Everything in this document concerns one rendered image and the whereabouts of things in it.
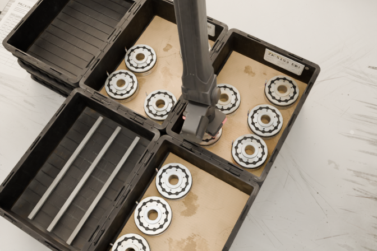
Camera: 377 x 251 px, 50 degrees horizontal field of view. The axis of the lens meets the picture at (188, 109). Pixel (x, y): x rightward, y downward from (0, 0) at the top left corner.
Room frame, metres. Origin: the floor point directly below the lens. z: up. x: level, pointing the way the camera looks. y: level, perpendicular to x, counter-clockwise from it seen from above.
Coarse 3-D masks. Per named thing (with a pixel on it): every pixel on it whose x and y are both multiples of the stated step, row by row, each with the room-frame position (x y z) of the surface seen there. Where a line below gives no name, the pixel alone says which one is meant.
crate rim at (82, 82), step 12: (144, 0) 0.86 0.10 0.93; (168, 0) 0.85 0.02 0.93; (132, 12) 0.82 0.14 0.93; (216, 24) 0.74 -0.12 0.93; (108, 48) 0.69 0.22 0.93; (216, 48) 0.65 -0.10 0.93; (96, 60) 0.66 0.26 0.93; (84, 84) 0.58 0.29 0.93; (96, 96) 0.54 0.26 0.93; (180, 96) 0.50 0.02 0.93; (120, 108) 0.49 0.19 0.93; (144, 120) 0.45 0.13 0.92; (168, 120) 0.43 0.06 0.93
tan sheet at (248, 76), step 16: (224, 64) 0.65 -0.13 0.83; (240, 64) 0.64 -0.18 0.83; (256, 64) 0.64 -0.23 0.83; (224, 80) 0.59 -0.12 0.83; (240, 80) 0.59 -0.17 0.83; (256, 80) 0.58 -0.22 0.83; (256, 96) 0.52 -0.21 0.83; (240, 112) 0.48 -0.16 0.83; (288, 112) 0.46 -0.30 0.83; (224, 128) 0.43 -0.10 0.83; (240, 128) 0.42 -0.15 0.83; (224, 144) 0.38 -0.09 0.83; (272, 144) 0.36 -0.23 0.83
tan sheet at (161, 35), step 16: (144, 32) 0.81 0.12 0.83; (160, 32) 0.80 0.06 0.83; (176, 32) 0.79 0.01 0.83; (160, 48) 0.74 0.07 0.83; (176, 48) 0.73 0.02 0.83; (160, 64) 0.68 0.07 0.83; (176, 64) 0.67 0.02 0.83; (144, 80) 0.63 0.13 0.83; (160, 80) 0.62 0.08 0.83; (176, 80) 0.61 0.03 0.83; (144, 96) 0.57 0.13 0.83; (176, 96) 0.55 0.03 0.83; (144, 112) 0.51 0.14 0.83
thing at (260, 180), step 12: (228, 36) 0.69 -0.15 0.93; (252, 36) 0.68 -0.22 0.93; (276, 48) 0.63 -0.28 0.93; (300, 60) 0.58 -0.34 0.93; (312, 84) 0.50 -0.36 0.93; (180, 108) 0.47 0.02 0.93; (300, 108) 0.43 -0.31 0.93; (168, 132) 0.40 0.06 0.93; (288, 132) 0.36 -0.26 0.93; (216, 156) 0.32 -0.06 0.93; (276, 156) 0.30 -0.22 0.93; (240, 168) 0.28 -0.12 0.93; (264, 168) 0.27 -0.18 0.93
